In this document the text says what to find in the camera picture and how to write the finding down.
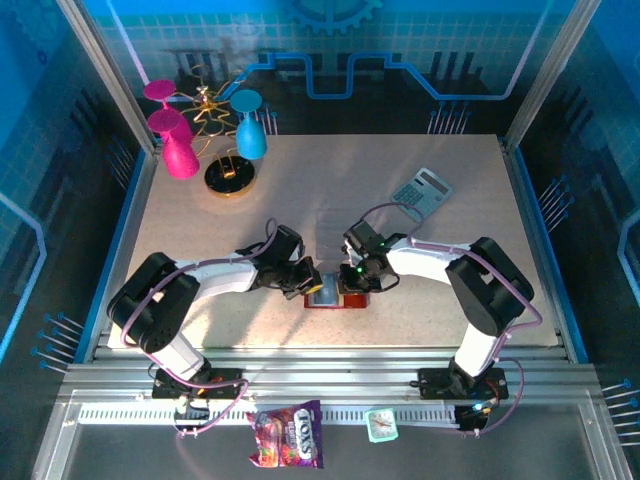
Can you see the red card holder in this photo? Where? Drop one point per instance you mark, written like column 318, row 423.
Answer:
column 356, row 301

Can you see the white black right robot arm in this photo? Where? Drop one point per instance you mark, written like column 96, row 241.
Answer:
column 425, row 260

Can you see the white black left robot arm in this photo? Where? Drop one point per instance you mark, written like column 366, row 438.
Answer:
column 220, row 275

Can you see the grey desk calculator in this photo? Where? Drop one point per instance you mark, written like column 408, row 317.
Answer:
column 422, row 192

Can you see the blue wine glass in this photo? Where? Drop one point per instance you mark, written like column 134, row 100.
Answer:
column 250, row 140

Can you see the purple candy bag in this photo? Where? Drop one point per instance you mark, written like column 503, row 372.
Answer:
column 285, row 435

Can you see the small teal alarm clock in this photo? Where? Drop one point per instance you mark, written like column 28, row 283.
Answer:
column 381, row 424

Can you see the pink wine glass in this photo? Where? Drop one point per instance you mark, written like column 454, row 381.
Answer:
column 160, row 90
column 177, row 155

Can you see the small black electronics box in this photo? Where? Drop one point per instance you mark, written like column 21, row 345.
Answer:
column 472, row 420

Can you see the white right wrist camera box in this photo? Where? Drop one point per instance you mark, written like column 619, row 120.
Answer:
column 348, row 252

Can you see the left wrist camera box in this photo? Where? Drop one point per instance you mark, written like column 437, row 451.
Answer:
column 299, row 249

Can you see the aluminium enclosure frame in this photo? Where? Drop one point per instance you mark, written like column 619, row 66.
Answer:
column 320, row 362

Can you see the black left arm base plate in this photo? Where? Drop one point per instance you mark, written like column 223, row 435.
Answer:
column 227, row 380

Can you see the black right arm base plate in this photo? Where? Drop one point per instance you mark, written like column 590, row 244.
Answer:
column 435, row 382

